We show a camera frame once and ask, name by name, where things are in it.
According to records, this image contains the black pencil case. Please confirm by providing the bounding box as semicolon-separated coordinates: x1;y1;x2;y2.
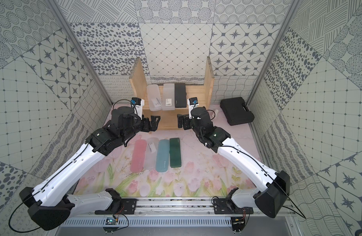
175;83;187;108

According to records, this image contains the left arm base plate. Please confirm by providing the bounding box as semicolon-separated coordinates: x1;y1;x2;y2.
94;199;138;215

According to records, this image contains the frosted clear pencil case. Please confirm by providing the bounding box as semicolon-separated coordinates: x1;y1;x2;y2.
146;84;162;111

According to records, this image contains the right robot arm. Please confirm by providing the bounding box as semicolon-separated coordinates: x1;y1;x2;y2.
177;106;291;218

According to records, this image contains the wooden two-tier shelf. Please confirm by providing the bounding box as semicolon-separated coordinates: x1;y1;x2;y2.
129;57;214;130

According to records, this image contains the white vented cable duct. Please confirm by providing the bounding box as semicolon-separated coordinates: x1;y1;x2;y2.
62;216;231;227

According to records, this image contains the frosted barcode pencil case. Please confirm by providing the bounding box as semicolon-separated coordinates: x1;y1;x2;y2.
162;84;175;111

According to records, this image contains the aluminium mounting rail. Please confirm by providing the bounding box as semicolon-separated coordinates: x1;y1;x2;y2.
50;196;297;218

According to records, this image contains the black plastic tool case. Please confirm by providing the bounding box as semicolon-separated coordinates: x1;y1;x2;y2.
220;97;255;126

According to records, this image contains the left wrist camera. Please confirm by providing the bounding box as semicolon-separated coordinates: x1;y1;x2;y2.
131;97;145;118

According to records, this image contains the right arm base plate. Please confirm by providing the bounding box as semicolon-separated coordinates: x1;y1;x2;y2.
211;197;254;215

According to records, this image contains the pink pencil case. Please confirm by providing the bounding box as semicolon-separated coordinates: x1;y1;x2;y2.
130;140;147;173

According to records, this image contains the clear pencil case with label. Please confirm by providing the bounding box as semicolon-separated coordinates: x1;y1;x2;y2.
144;137;159;170

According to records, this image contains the dark green pencil case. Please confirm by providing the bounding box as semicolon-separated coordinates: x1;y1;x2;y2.
170;138;182;168

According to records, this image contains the light blue pencil case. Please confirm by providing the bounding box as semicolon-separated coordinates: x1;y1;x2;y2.
155;139;170;173

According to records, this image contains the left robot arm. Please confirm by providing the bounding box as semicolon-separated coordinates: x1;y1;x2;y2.
19;105;161;231

